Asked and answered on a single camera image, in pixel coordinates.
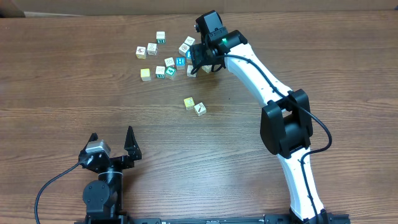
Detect white block number 3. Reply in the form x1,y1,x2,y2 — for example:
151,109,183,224
187,65,197,78

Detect yellow G block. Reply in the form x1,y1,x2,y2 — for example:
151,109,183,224
183,97,195,110

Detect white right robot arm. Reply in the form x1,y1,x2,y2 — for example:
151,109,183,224
190,29,326,223

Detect blue number 5 block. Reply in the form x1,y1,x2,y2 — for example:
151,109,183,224
186,50,192,63

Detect white block letter L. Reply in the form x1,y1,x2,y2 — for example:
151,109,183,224
201,65,212,73

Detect white block shell picture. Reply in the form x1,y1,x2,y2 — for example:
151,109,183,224
178,43,190,57

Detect white block far top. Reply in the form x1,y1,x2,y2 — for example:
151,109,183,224
184,36,196,46

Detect blue H block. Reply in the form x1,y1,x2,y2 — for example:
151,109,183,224
175,57,186,70

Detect white block beside H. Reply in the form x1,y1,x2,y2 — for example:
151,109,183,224
164,57,175,67

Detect green number 4 block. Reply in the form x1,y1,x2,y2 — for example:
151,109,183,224
165,67,177,80

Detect white block green B side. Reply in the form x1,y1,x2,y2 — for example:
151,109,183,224
155,66,165,78

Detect white block green side top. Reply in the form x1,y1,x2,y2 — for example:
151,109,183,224
156,31,165,44

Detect white block leaf picture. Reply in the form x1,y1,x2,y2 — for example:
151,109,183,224
147,43,158,55

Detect yellow top block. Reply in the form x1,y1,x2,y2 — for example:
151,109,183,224
140,68,151,82

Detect white block yellow side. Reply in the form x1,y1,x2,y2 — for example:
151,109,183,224
136,46,147,59

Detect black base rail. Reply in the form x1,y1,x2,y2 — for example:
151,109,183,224
74,213,351,224

